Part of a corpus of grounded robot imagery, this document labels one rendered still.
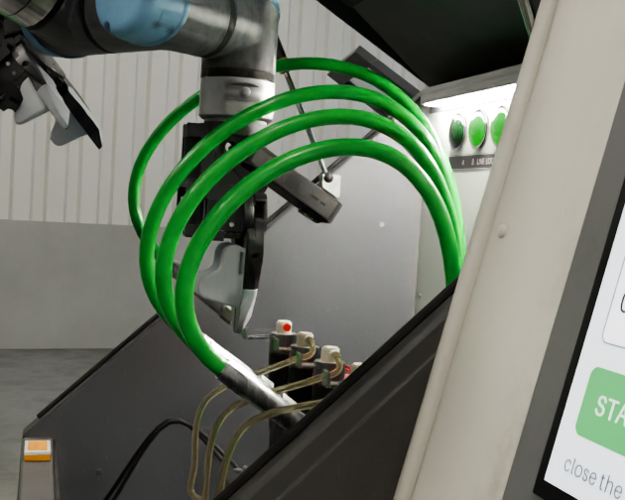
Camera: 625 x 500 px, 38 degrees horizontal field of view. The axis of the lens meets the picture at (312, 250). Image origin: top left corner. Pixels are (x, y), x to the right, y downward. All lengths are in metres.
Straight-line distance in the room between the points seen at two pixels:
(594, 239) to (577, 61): 0.13
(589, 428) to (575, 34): 0.25
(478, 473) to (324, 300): 0.78
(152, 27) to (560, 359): 0.49
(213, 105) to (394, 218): 0.48
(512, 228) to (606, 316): 0.13
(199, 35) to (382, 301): 0.59
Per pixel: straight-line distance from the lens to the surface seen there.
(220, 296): 0.92
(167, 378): 1.26
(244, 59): 0.91
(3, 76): 1.16
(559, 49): 0.61
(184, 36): 0.86
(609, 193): 0.50
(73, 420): 1.26
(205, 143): 0.84
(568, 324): 0.49
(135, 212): 1.05
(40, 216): 7.44
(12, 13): 0.92
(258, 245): 0.89
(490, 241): 0.60
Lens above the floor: 1.28
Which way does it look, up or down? 3 degrees down
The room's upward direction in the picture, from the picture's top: 3 degrees clockwise
